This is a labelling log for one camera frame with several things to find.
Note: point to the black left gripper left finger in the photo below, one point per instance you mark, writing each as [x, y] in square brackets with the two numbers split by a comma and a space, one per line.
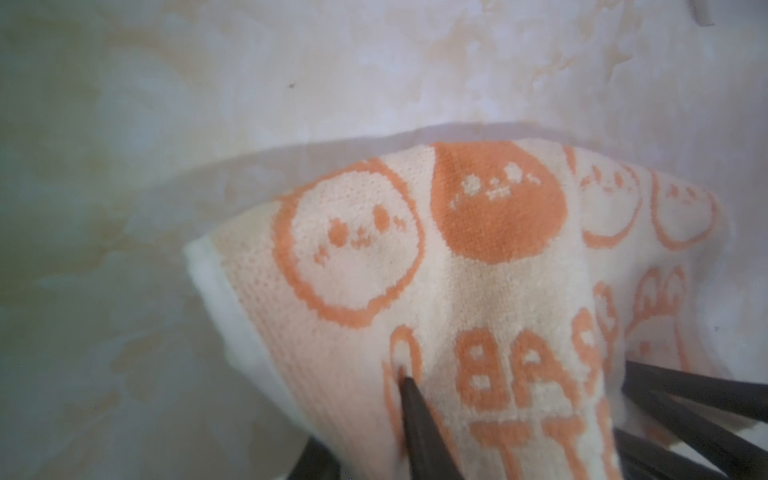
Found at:
[315, 462]

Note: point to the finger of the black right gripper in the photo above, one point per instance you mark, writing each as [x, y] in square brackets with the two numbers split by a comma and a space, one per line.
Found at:
[742, 398]
[732, 456]

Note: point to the cream orange patterned towel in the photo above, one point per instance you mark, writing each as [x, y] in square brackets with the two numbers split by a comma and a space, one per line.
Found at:
[512, 280]

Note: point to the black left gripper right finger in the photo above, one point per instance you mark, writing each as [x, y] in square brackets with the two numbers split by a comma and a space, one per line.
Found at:
[428, 454]

